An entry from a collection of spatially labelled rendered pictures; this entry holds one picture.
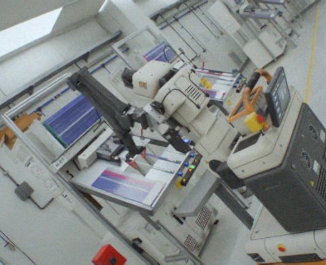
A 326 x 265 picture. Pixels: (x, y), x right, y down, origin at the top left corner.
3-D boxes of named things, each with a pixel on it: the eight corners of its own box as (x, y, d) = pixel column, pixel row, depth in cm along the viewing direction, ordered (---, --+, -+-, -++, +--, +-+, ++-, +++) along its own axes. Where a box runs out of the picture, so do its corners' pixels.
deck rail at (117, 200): (154, 214, 190) (153, 208, 186) (152, 216, 188) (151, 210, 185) (72, 185, 220) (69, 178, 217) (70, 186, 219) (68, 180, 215)
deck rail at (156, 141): (194, 152, 237) (194, 146, 234) (193, 153, 236) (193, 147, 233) (120, 135, 268) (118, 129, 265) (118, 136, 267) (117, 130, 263)
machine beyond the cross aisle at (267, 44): (301, 33, 597) (244, -34, 574) (299, 45, 539) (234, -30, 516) (255, 67, 692) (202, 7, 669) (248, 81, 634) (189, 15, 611)
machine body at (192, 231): (222, 216, 265) (178, 168, 257) (193, 281, 216) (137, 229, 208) (178, 229, 310) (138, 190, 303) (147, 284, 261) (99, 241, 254)
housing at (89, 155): (123, 138, 265) (120, 125, 257) (89, 173, 231) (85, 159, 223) (115, 136, 269) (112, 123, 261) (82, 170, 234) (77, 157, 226)
